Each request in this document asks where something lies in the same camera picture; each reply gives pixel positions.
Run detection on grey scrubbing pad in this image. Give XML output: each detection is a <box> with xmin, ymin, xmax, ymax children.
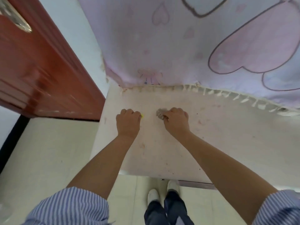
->
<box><xmin>156</xmin><ymin>109</ymin><xmax>170</xmax><ymax>121</ymax></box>

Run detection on metal door handle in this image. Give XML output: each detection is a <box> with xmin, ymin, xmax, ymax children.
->
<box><xmin>0</xmin><ymin>0</ymin><xmax>33</xmax><ymax>33</ymax></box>

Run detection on pink heart print bedsheet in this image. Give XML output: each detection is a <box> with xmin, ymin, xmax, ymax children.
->
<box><xmin>76</xmin><ymin>0</ymin><xmax>300</xmax><ymax>117</ymax></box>

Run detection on white shoe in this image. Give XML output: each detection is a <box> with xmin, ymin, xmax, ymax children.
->
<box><xmin>167</xmin><ymin>180</ymin><xmax>180</xmax><ymax>194</ymax></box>
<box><xmin>147</xmin><ymin>189</ymin><xmax>160</xmax><ymax>208</ymax></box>

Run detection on dark blue trousers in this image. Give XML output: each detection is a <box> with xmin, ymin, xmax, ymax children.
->
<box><xmin>144</xmin><ymin>189</ymin><xmax>195</xmax><ymax>225</ymax></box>

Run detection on white right shoe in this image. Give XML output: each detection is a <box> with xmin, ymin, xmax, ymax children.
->
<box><xmin>167</xmin><ymin>180</ymin><xmax>180</xmax><ymax>194</ymax></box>

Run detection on person's right forearm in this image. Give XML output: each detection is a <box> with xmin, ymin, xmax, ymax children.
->
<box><xmin>175</xmin><ymin>131</ymin><xmax>280</xmax><ymax>225</ymax></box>

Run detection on beige mattress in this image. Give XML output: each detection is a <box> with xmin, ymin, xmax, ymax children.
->
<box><xmin>90</xmin><ymin>81</ymin><xmax>300</xmax><ymax>192</ymax></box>

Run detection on metal bed frame rail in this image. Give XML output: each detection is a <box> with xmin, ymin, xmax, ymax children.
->
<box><xmin>178</xmin><ymin>180</ymin><xmax>217</xmax><ymax>190</ymax></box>

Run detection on person's left hand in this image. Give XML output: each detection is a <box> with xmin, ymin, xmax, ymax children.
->
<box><xmin>116</xmin><ymin>109</ymin><xmax>143</xmax><ymax>138</ymax></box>

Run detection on person's right hand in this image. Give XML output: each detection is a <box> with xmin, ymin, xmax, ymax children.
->
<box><xmin>162</xmin><ymin>107</ymin><xmax>191</xmax><ymax>139</ymax></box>

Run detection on white left shoe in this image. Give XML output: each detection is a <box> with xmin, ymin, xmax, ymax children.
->
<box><xmin>147</xmin><ymin>189</ymin><xmax>160</xmax><ymax>208</ymax></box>

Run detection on red-brown wooden door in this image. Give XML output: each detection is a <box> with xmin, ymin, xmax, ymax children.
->
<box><xmin>0</xmin><ymin>0</ymin><xmax>106</xmax><ymax>121</ymax></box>

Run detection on blue striped shirt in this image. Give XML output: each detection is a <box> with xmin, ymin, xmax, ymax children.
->
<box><xmin>22</xmin><ymin>186</ymin><xmax>300</xmax><ymax>225</ymax></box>

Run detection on person's left forearm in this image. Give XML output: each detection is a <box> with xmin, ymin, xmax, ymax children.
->
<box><xmin>66</xmin><ymin>133</ymin><xmax>141</xmax><ymax>201</ymax></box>

